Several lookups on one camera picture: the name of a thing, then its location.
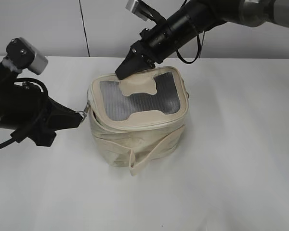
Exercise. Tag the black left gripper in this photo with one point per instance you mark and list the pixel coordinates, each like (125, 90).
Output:
(24, 108)

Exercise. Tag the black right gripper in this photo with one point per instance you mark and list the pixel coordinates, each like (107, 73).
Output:
(164, 39)

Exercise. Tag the silver metal zipper pull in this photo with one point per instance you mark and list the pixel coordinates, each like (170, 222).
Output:
(84, 112)

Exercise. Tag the cream canvas zipper bag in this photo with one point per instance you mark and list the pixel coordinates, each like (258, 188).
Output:
(138, 119)

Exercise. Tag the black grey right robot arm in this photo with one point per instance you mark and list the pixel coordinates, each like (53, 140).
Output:
(251, 13)

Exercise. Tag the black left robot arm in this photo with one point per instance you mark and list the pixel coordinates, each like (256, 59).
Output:
(0, 74)

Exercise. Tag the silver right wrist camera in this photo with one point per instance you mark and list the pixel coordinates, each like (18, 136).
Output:
(140, 9)

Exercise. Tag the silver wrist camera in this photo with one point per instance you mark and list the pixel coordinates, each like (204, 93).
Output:
(140, 9)
(25, 56)

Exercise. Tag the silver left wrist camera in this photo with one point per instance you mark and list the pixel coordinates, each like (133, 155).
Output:
(25, 56)

